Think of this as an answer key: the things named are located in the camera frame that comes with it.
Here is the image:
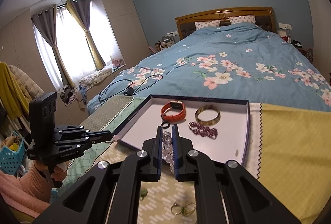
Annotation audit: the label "clear pink crystal bracelet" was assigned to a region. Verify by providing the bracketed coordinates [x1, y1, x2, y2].
[162, 131, 177, 173]

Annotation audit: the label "dark red beaded bracelet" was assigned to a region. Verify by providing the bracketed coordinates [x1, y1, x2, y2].
[188, 121, 218, 140]

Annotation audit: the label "green jade pendant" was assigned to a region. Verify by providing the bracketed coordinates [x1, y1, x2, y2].
[140, 188, 148, 200]

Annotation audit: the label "gold ring green stone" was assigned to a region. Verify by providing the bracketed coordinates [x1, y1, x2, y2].
[170, 202, 196, 216]

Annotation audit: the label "pink sweater forearm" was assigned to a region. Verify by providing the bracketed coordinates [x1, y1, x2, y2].
[1, 164, 52, 218]

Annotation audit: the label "person's left hand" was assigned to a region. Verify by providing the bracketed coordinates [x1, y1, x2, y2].
[33, 160, 67, 182]

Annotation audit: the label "navy shallow box tray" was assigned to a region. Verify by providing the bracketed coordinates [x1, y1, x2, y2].
[113, 94, 250, 165]

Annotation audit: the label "tortoiseshell bangle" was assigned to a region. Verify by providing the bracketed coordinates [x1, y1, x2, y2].
[195, 105, 221, 126]

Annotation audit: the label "orange smart watch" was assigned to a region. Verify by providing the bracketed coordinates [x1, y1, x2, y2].
[161, 100, 186, 123]

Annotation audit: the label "crumpled clothes on sill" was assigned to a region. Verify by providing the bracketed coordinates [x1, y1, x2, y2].
[79, 67, 113, 87]

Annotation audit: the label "beige hanging coat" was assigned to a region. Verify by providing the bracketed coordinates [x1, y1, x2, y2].
[8, 65, 44, 101]

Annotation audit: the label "blue plastic basket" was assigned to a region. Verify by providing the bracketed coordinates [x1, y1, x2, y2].
[1, 131, 25, 175]

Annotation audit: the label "yellow hanging garment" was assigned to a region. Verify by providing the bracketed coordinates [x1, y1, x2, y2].
[0, 63, 29, 119]

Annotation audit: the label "patchwork bed cover cloth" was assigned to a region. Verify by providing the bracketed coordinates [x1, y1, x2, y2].
[49, 95, 331, 224]

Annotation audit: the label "blue floral duvet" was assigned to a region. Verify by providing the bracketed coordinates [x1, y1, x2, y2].
[87, 23, 330, 113]

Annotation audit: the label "grey yellow left curtain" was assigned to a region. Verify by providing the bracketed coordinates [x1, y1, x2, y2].
[31, 5, 75, 89]

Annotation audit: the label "grey yellow curtain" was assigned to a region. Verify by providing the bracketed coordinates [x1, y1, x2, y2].
[31, 5, 75, 89]
[66, 0, 106, 71]

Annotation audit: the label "grey yellow right curtain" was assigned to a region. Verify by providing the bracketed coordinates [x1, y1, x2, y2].
[66, 0, 106, 71]

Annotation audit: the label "left floral pillow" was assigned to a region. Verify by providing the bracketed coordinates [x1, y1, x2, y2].
[195, 20, 220, 30]

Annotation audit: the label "floral pillow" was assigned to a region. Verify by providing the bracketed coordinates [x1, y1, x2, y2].
[195, 20, 220, 30]
[228, 15, 256, 24]

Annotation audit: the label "right floral pillow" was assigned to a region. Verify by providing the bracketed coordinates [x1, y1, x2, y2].
[228, 15, 256, 24]

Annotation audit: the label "wooden bed headboard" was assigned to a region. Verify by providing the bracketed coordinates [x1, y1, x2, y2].
[175, 6, 277, 40]

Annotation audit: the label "black tracker camera box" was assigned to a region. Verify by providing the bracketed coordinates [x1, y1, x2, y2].
[29, 92, 57, 151]

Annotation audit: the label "black charger cable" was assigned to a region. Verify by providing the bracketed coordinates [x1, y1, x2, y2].
[97, 66, 165, 106]

